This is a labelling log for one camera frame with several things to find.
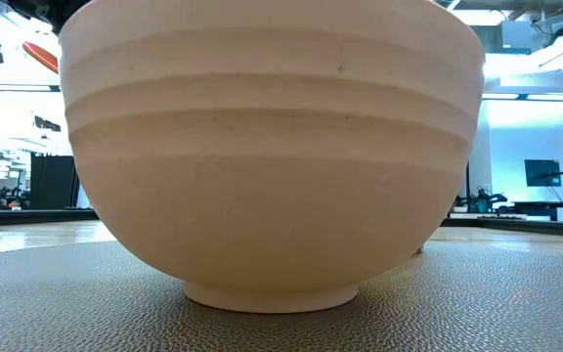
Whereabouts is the grey textured placemat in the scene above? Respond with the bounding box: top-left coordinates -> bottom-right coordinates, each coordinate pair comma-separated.
0,239 -> 563,352

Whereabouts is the black background table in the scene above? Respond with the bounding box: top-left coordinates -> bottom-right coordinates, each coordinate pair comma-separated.
498,199 -> 563,223

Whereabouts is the long ceiling light strip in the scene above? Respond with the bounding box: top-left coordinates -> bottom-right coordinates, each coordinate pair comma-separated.
0,84 -> 563,102

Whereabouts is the pink ribbed bowl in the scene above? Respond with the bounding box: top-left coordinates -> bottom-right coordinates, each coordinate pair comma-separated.
58,0 -> 487,315

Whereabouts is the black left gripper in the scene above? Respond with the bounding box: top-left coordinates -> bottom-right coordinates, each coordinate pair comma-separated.
5,0 -> 92,36

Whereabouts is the dark wall monitor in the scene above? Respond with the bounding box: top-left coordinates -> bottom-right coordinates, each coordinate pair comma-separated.
524,158 -> 563,189

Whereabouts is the black cabinet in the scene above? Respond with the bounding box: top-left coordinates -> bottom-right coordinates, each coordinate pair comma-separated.
28,153 -> 81,211

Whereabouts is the black background robot with teal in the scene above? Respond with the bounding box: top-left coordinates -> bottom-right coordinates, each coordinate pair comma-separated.
452,187 -> 509,215

